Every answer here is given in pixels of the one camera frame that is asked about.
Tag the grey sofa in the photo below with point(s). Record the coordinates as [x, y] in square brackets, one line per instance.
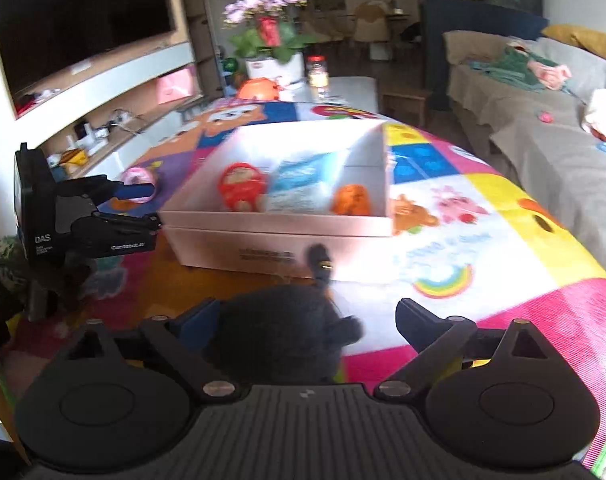
[535, 137]

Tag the orange bowl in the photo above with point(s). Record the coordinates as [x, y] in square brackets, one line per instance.
[259, 89]

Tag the pink round candy tin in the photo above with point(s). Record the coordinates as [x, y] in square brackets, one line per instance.
[142, 182]

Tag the television screen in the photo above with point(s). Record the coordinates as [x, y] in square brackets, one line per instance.
[38, 38]

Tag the purple orchid potted plant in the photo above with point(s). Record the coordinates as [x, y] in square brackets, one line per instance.
[267, 39]

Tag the mustard yellow cushion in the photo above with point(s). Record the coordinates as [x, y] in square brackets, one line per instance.
[587, 39]

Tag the pink cardboard box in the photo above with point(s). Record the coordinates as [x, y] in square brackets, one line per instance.
[204, 233]

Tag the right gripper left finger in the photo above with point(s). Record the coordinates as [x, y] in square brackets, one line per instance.
[122, 397]

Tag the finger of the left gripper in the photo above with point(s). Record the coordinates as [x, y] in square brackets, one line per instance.
[106, 235]
[102, 188]

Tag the black plush toy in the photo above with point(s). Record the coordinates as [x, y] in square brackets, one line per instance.
[288, 334]

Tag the teal cloth on sofa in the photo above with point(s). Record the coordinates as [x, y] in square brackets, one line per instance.
[524, 70]

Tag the red cartoon figure toy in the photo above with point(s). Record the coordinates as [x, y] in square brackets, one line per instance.
[243, 187]

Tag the white tv cabinet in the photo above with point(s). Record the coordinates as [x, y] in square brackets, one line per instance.
[131, 86]

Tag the glass jar red lid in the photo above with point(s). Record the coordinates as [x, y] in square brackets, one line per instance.
[317, 72]

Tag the dark blue cabinet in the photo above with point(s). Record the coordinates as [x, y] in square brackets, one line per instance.
[440, 16]

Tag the blue white snack bag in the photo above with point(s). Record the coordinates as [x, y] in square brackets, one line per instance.
[303, 186]

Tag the orange ball toy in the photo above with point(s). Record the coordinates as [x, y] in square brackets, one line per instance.
[351, 200]

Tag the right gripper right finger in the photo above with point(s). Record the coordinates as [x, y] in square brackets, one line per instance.
[490, 396]

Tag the small wooden stool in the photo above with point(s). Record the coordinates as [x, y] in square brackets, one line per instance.
[406, 101]

